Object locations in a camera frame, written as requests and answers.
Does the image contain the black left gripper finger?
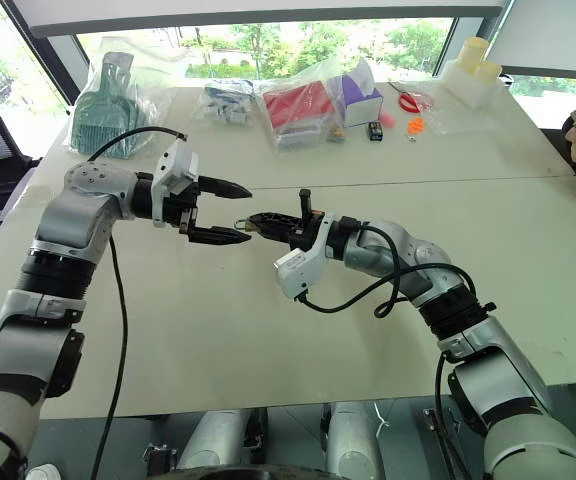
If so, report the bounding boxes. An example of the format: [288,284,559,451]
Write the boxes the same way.
[198,175,254,202]
[186,225,253,247]

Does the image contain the dark rounded robot body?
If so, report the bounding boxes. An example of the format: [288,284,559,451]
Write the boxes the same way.
[147,464,349,480]

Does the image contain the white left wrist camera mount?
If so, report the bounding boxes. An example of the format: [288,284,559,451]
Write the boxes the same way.
[150,139,201,229]

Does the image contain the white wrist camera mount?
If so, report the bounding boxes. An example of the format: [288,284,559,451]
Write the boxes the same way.
[273,214,332,302]
[150,139,201,229]

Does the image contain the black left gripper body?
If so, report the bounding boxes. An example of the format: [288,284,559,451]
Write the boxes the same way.
[162,179,208,237]

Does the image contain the silver rounded robot leg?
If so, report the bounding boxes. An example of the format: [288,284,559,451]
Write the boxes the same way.
[176,409,250,471]
[323,400,385,480]

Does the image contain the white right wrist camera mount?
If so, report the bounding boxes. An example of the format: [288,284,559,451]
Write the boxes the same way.
[273,214,332,302]

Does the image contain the red handled scissors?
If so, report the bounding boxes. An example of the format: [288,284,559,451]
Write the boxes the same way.
[387,81,435,114]

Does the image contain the red box in plastic bag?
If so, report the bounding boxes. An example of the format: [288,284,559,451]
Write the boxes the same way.
[256,64,342,153]

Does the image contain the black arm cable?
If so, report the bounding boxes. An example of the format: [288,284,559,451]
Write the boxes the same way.
[86,126,189,480]
[295,222,479,480]

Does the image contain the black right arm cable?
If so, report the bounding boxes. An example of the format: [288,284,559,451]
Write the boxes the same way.
[295,222,479,480]

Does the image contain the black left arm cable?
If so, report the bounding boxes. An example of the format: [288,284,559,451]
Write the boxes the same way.
[86,126,189,480]

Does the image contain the bag of white blue parts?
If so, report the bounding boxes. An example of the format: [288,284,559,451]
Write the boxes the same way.
[191,79,259,128]

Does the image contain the white holder with yellow cylinders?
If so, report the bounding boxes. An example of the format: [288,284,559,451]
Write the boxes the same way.
[440,36,504,110]

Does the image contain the green dustpan in plastic bag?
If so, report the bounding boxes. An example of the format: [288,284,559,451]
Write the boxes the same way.
[69,49,162,162]

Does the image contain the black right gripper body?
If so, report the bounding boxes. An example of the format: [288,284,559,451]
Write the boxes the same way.
[286,188,327,251]

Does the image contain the clear plastic bag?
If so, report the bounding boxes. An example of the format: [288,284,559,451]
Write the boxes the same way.
[407,82,502,137]

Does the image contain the purple white tissue box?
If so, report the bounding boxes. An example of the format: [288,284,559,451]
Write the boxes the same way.
[340,73,385,129]

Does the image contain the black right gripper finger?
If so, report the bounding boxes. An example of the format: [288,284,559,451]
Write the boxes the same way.
[248,211,300,227]
[253,223,295,242]

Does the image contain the metal table latch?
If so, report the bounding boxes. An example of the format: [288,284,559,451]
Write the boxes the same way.
[422,407,462,436]
[141,442,178,477]

